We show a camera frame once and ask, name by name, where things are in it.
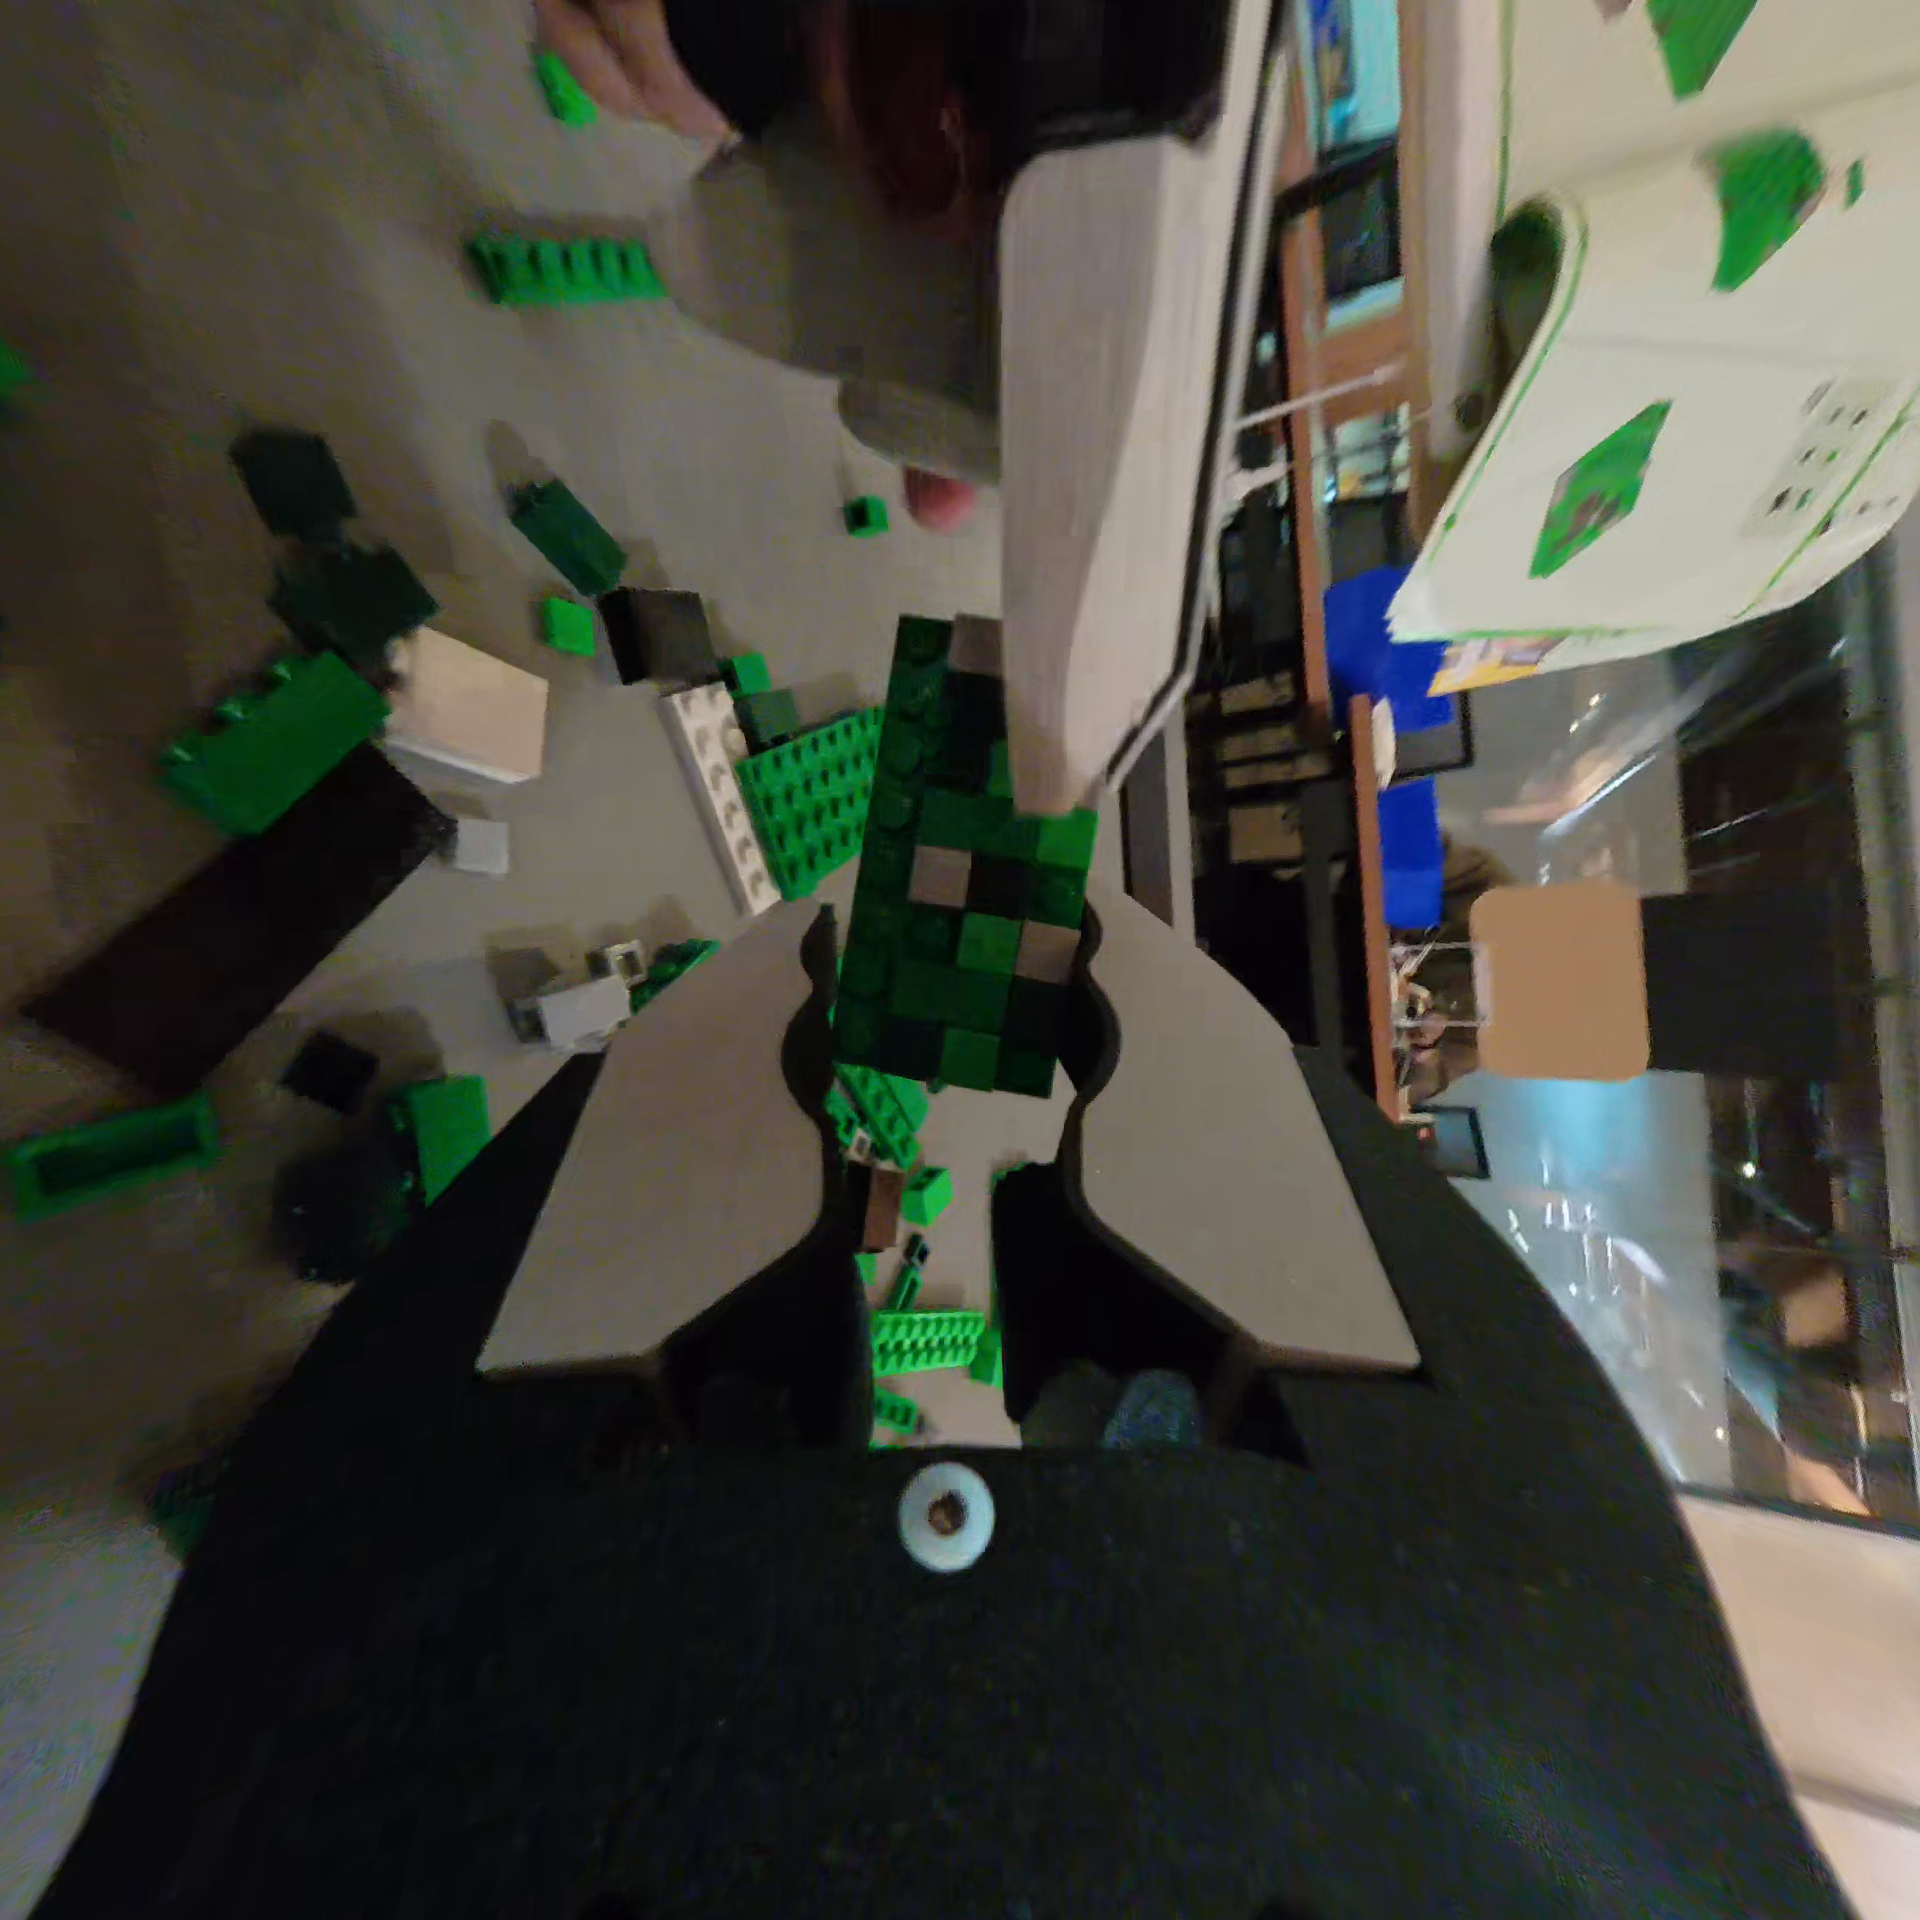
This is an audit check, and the black studded plate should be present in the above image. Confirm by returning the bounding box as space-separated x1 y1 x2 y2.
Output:
22 742 453 1098

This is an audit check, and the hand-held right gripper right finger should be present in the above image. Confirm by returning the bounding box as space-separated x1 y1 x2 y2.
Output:
1057 884 1425 1375

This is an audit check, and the person's left hand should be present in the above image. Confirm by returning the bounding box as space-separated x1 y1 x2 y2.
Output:
533 0 740 150

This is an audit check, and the checkered green brick plate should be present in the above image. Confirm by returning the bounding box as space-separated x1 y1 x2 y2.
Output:
828 612 1100 1101

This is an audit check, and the grey desk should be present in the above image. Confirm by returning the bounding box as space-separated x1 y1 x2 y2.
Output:
0 0 1202 1652

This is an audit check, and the wooden edged table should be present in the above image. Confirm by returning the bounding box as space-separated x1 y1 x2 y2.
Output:
1346 697 1408 1121
1278 0 1340 709

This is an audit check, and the white studded plate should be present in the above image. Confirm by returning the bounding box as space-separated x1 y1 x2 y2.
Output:
660 683 786 919

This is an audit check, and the green studded plate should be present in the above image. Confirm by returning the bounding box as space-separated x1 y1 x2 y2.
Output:
735 705 888 903

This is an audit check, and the blue plastic bin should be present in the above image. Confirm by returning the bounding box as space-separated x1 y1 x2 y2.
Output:
1324 567 1442 722
1380 781 1447 924

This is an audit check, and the instruction booklet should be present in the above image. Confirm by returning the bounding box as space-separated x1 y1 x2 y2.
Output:
1387 0 1920 648

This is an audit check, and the white book stand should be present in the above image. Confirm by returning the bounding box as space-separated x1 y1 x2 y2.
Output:
1223 0 1519 513

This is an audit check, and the yellow printed box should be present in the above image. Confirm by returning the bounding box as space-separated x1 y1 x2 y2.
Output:
1425 636 1562 697

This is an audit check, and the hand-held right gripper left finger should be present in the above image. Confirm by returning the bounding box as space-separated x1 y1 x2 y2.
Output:
480 904 843 1381

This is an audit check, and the pile of green bricks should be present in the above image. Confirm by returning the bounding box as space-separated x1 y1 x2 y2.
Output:
0 52 1023 1563

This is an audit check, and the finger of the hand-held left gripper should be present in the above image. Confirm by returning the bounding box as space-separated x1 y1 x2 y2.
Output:
1103 0 1291 790
996 135 1220 817

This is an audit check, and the black desk panel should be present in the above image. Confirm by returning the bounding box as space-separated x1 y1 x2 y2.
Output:
1116 720 1198 932

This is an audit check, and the white brick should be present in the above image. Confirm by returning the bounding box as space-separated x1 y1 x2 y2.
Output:
386 627 550 782

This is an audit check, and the black brick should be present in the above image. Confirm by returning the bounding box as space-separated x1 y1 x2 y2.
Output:
601 589 722 684

